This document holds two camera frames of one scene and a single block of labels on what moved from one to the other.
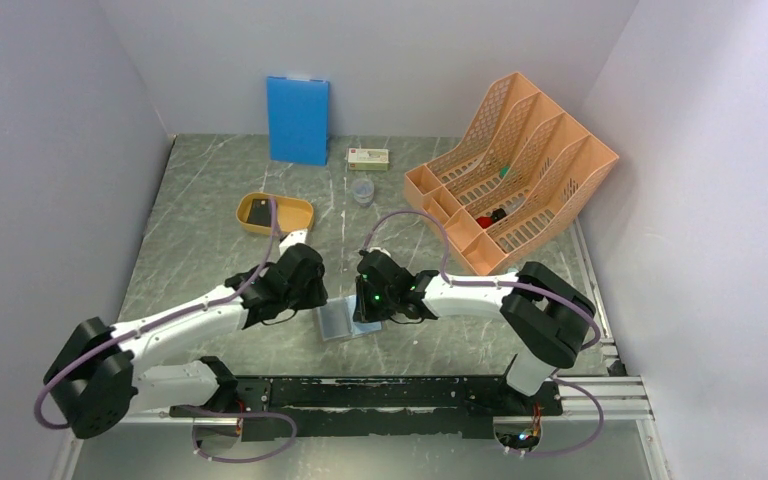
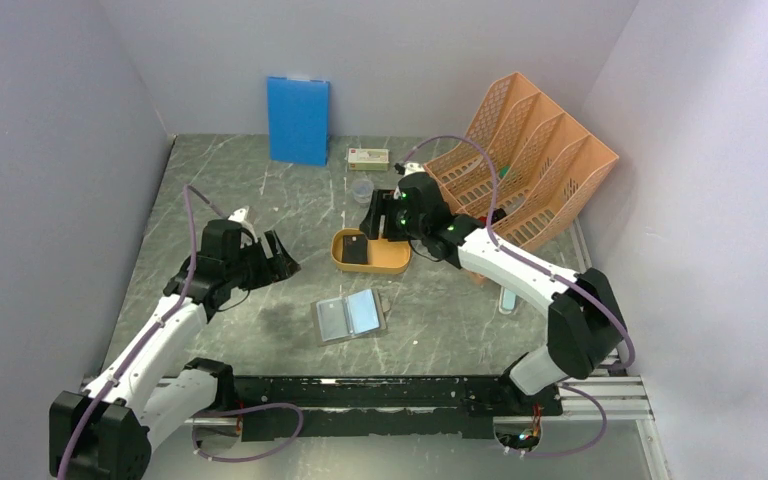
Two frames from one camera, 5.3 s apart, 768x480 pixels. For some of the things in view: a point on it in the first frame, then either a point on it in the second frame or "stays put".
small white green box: [368, 159] stays put
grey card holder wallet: [336, 319] stays put
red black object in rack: [496, 215] stays put
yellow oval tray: [293, 214] -> [352, 251]
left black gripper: [317, 294] -> [278, 266]
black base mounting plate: [381, 407] stays put
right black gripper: [363, 311] -> [381, 205]
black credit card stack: [260, 212] -> [355, 249]
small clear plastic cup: [363, 191] stays put
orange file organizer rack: [529, 172] stays put
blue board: [298, 114] stays put
